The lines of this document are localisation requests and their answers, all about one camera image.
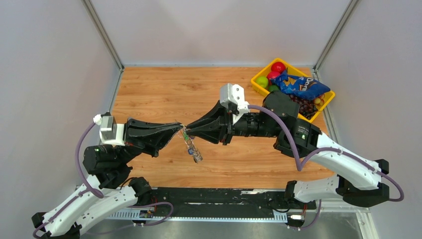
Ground small yellow red fruits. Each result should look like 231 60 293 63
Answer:
313 94 325 107

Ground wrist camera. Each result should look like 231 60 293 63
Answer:
219 83 250 125
93 112 124 146

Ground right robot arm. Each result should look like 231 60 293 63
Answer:
187 91 390 208

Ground blue chips bag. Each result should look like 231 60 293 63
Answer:
271 70 331 100

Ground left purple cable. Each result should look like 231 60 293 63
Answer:
33 122 105 239

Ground bunch of dark grapes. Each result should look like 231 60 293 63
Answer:
289 95 318 120

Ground white slotted cable duct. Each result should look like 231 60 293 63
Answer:
105 208 288 223

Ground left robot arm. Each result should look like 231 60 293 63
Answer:
31 114 183 239

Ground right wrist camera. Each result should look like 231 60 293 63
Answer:
219 83 250 125

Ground red ball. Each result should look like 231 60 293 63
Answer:
266 71 281 85
271 62 287 73

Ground dark green ball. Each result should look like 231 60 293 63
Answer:
268 85 281 92

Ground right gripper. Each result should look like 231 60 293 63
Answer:
186 100 280 145

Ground lime green ball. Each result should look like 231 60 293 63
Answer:
255 76 269 89

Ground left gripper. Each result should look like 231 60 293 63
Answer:
116 116 183 165

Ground yellow plastic bin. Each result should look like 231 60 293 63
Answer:
250 58 335 123

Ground silver keyring holder with rings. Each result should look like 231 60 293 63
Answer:
177 122 203 163

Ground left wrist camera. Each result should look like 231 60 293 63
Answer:
93 112 124 146

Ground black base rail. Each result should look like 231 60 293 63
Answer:
136 187 317 219

